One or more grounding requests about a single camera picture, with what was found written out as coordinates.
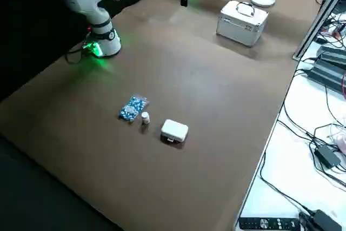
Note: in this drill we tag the aluminium frame post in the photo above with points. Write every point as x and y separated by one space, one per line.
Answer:
319 17

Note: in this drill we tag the small white pill bottle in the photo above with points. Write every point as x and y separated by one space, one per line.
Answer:
145 118

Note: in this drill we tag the black power adapter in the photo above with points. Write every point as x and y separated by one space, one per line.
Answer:
321 221
327 156

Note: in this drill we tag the silver aluminium medical case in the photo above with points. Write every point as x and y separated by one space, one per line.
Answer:
238 28

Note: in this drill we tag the white plastic box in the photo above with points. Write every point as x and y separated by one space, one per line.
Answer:
174 129

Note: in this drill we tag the black remote bar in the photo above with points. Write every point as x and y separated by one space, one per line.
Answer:
270 224

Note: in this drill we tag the black power brick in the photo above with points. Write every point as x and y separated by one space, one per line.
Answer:
324 75
332 55

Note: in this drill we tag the blue capsule bag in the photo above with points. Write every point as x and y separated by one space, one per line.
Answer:
132 108

